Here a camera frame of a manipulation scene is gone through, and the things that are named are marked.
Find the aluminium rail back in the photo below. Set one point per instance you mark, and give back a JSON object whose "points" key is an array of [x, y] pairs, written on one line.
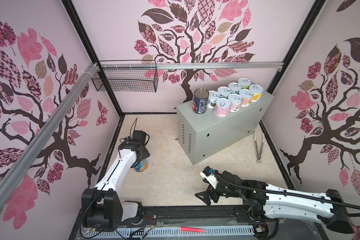
{"points": [[191, 66]]}

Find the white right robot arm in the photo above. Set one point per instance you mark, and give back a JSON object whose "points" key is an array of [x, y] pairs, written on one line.
{"points": [[266, 201]]}

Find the yellow label can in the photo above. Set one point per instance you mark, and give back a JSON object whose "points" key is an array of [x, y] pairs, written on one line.
{"points": [[257, 91]]}

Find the light blue label can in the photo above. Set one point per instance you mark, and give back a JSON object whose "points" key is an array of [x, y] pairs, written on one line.
{"points": [[224, 92]]}

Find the red pen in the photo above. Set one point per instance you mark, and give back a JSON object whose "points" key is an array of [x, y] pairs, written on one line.
{"points": [[193, 229]]}

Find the grey blue label can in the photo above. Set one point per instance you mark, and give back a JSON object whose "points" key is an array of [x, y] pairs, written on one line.
{"points": [[213, 96]]}

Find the aluminium rail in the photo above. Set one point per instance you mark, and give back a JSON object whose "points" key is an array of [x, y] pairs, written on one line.
{"points": [[191, 66], [16, 173]]}

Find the metal tongs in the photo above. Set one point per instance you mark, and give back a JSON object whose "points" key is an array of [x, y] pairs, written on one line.
{"points": [[259, 145]]}

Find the orange red label can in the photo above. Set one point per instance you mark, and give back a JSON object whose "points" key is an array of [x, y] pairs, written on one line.
{"points": [[247, 96]]}

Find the pink orange label can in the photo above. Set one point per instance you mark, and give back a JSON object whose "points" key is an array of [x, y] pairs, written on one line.
{"points": [[236, 102]]}

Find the white slotted cable duct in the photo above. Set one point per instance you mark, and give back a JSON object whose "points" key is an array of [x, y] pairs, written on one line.
{"points": [[166, 233]]}

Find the black wire basket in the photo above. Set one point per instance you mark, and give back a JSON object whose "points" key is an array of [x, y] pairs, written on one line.
{"points": [[127, 76]]}

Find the dark grey label can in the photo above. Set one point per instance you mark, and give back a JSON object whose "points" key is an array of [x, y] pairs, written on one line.
{"points": [[200, 101]]}

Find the teal white label can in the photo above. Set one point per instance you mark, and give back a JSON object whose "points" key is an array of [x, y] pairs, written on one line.
{"points": [[235, 87]]}

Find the blue Progresso soup can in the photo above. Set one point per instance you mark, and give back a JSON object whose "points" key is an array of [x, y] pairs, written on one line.
{"points": [[141, 166]]}

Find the grey metal cabinet box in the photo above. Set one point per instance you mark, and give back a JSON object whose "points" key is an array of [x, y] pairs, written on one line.
{"points": [[204, 135]]}

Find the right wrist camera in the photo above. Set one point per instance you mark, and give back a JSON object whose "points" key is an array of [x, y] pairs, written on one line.
{"points": [[208, 174]]}

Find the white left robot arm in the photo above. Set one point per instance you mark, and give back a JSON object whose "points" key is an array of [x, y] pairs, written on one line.
{"points": [[101, 205]]}

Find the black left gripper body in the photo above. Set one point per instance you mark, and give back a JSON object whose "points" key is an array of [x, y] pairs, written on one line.
{"points": [[145, 154]]}

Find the aluminium rail left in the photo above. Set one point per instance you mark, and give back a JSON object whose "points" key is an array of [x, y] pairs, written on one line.
{"points": [[16, 173]]}

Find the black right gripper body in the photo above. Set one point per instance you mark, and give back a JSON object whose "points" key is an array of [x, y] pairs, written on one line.
{"points": [[221, 191]]}

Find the green label can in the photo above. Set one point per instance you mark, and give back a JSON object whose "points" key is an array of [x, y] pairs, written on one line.
{"points": [[245, 83]]}

